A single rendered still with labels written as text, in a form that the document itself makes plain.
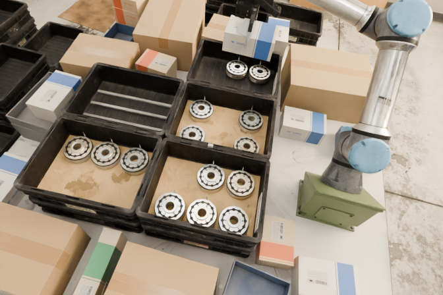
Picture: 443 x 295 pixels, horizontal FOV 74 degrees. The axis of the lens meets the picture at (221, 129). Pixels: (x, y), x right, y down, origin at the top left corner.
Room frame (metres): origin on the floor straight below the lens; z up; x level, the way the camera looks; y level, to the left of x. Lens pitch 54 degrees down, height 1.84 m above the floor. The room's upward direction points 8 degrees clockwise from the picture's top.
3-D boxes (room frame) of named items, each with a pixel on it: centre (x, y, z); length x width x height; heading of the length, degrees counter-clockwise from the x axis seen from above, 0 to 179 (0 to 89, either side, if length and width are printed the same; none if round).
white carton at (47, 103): (0.75, 0.70, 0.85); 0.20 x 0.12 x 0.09; 171
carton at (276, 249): (0.32, -0.26, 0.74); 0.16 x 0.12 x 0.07; 178
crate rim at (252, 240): (0.42, 0.02, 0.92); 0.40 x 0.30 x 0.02; 86
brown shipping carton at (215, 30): (1.37, 0.01, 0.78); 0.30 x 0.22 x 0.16; 80
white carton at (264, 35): (1.01, -0.06, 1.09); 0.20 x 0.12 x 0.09; 82
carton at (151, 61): (1.06, 0.36, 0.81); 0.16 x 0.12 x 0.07; 77
